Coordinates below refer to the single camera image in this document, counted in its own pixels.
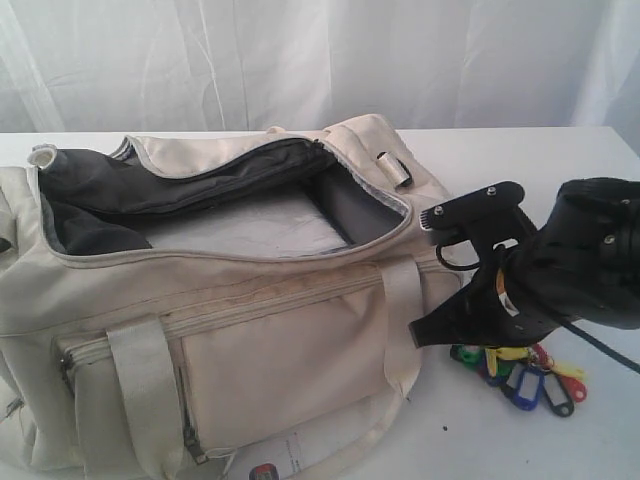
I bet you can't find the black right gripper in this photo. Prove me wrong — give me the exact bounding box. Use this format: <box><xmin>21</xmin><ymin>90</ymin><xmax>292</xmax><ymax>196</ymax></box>
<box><xmin>409</xmin><ymin>244</ymin><xmax>558</xmax><ymax>348</ymax></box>

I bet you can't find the colourful key tag bunch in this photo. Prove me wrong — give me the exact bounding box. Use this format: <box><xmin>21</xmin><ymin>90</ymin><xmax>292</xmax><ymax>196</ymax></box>
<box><xmin>449</xmin><ymin>344</ymin><xmax>588</xmax><ymax>418</ymax></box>

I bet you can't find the cream canvas duffel bag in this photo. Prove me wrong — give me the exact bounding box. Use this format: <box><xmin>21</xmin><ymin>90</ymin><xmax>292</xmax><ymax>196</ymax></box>
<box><xmin>1</xmin><ymin>115</ymin><xmax>461</xmax><ymax>479</ymax></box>

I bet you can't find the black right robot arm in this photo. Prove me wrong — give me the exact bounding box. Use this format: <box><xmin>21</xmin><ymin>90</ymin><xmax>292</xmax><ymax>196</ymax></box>
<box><xmin>409</xmin><ymin>178</ymin><xmax>639</xmax><ymax>347</ymax></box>

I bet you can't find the white paper tag sheet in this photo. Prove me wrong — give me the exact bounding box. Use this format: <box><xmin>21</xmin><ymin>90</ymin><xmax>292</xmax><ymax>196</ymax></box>
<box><xmin>236</xmin><ymin>431</ymin><xmax>354</xmax><ymax>479</ymax></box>

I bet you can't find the white backdrop curtain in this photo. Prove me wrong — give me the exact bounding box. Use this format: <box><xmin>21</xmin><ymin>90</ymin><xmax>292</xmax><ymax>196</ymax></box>
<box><xmin>1</xmin><ymin>1</ymin><xmax>639</xmax><ymax>141</ymax></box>

